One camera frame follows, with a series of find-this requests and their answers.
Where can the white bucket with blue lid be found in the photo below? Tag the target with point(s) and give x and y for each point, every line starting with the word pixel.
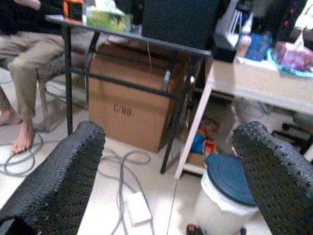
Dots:
pixel 215 210

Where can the small orange and black item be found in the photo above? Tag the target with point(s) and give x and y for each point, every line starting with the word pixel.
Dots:
pixel 193 230

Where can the small orange box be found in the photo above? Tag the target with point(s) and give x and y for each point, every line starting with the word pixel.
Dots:
pixel 209 148

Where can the light wooden desk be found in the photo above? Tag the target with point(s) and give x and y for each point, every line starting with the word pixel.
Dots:
pixel 256 82

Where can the pink and white bottle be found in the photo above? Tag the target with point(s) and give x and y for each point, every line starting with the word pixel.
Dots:
pixel 244 45

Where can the teal tray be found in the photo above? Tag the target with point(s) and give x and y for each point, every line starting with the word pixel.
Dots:
pixel 288 72

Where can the white and black device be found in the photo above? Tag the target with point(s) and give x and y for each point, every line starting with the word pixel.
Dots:
pixel 226 34

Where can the white power adapter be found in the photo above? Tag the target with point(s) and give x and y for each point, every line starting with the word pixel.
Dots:
pixel 137 208

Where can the black textured right gripper right finger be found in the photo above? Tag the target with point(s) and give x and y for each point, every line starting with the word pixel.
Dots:
pixel 281 186

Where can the blue plastic item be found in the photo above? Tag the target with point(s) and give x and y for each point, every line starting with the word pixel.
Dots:
pixel 197 144

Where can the large black box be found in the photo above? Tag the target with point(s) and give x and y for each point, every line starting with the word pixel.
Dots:
pixel 176 19

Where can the black folding table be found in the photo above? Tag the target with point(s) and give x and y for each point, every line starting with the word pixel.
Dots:
pixel 68 85

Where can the black textured right gripper left finger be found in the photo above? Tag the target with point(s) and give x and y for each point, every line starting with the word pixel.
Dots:
pixel 53 191

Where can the seated person in beige trousers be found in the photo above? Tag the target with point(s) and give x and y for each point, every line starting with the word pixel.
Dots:
pixel 24 61

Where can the orange and black device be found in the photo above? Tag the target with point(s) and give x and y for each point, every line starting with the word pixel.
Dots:
pixel 73 11

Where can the white plastic bag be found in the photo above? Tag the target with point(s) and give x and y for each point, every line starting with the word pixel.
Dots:
pixel 304 22

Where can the large brown cardboard box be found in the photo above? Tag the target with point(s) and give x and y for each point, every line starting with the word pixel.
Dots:
pixel 127 133

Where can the green tissue box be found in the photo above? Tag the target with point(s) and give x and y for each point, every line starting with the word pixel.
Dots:
pixel 105 20

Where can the pink packet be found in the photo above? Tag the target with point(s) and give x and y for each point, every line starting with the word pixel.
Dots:
pixel 293 57

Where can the blue package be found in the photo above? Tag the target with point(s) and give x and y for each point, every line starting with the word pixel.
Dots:
pixel 259 46

